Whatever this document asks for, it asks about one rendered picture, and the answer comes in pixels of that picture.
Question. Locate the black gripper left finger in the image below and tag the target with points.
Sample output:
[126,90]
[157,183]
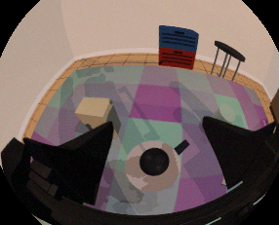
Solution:
[79,162]

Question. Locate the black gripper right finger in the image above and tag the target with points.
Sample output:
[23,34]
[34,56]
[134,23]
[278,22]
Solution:
[235,147]

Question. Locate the french press coffee maker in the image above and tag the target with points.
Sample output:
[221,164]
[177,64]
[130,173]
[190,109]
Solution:
[153,166]

